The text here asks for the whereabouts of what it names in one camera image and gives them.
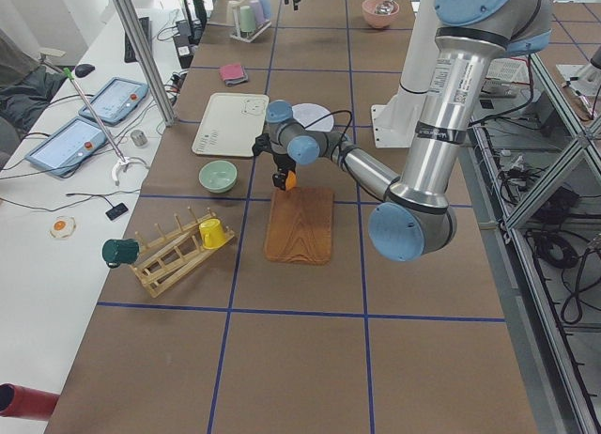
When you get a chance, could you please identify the orange fruit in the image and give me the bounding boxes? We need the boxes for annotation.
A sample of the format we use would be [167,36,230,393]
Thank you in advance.
[287,170,297,191]

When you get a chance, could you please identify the white round plate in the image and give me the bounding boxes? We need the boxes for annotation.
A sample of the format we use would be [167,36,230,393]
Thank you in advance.
[292,103,334,132]

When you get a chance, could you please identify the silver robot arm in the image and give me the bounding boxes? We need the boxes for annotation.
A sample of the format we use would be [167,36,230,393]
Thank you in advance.
[260,0,553,261]

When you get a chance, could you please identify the cream bear tray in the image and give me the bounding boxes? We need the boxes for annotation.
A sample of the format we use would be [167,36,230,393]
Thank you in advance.
[192,92,270,158]

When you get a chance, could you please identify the blue pastel cup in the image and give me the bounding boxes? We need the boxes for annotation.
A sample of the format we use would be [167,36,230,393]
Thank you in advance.
[258,0,272,20]

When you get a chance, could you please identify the purple pastel cup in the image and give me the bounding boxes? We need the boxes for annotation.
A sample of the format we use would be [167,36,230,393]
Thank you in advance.
[249,0,265,26]

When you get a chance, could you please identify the green pastel cup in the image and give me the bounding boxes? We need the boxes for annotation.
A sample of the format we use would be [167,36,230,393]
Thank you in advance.
[239,5,256,35]

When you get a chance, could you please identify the wooden cutting board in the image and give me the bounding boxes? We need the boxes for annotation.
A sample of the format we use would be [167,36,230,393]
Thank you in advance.
[264,187,334,265]

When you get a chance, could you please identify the beige pastel cup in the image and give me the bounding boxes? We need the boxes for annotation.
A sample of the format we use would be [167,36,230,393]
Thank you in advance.
[226,0,239,26]

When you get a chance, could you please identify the green ceramic bowl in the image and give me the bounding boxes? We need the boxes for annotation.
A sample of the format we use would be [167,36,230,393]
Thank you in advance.
[198,160,238,194]

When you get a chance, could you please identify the yellow mug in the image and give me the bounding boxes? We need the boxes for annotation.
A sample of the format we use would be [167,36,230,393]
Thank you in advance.
[199,218,226,250]

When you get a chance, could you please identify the pink bowl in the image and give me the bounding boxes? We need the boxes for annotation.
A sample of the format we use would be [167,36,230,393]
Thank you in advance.
[362,0,400,29]

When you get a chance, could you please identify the metal scoop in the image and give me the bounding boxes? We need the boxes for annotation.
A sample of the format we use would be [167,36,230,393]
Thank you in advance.
[374,0,396,16]

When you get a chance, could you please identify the pink cloth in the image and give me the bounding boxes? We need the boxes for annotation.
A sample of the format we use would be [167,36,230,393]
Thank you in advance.
[219,63,247,80]

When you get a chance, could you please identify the wooden dish rack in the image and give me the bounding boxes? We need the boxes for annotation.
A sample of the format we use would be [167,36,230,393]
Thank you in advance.
[130,209,236,298]

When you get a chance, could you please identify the small metal cylinder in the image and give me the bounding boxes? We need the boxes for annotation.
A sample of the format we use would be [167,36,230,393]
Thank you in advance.
[130,130,147,147]

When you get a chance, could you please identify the metal rod with claw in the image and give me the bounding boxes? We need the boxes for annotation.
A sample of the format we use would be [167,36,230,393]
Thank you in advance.
[63,68,150,186]

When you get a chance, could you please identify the small black device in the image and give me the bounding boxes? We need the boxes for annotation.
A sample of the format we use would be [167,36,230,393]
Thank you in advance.
[105,203,129,221]

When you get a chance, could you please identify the black keyboard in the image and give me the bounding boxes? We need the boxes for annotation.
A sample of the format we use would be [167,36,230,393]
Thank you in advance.
[123,15,152,63]

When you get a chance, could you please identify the dark green mug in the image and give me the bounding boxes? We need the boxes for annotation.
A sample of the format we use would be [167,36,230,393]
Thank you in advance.
[101,239,140,268]

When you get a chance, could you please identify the upper teach pendant tablet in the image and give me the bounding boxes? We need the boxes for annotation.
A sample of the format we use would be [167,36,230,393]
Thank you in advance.
[89,77,149,126]

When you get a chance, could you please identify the teach pendant tablet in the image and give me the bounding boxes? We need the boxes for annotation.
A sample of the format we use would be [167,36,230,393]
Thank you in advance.
[89,77,149,126]
[25,117,107,177]

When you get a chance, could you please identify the lower teach pendant tablet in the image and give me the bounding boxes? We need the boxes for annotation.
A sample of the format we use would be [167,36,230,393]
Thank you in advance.
[25,117,107,177]

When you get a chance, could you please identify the black computer mouse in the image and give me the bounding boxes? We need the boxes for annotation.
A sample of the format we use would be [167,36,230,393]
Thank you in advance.
[74,63,96,78]

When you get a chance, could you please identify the fried egg toy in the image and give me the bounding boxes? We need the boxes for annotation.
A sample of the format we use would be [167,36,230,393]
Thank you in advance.
[49,216,77,240]

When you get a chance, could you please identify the seated person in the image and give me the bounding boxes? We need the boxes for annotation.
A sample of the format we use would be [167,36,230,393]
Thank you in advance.
[1,31,66,132]

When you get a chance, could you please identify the red cylinder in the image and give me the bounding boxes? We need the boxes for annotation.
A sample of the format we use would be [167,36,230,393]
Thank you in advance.
[1,383,59,421]

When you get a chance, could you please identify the white wire cup rack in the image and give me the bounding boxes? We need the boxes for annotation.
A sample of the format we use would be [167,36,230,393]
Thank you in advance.
[226,0,272,43]

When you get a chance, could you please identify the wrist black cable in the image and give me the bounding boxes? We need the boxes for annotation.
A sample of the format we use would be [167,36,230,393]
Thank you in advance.
[305,109,354,163]

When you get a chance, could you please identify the aluminium frame post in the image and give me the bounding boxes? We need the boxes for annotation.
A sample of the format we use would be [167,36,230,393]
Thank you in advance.
[112,0,176,127]

